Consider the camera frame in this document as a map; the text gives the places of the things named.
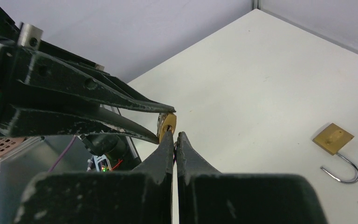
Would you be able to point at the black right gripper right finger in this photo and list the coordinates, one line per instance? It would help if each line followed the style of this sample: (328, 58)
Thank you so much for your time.
(207, 196)

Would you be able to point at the left aluminium frame rail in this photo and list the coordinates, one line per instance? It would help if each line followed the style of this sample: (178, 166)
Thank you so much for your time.
(255, 4)

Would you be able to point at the large brass padlock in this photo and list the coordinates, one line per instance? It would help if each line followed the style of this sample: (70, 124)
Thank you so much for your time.
(332, 139)

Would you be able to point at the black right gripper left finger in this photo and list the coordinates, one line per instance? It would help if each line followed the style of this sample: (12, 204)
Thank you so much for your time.
(140, 196)

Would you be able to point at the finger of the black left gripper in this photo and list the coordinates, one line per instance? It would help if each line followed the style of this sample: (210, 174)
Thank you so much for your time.
(34, 81)
(27, 122)

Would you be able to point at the small brass padlock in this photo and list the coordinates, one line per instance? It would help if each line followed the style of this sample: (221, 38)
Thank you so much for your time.
(166, 122)

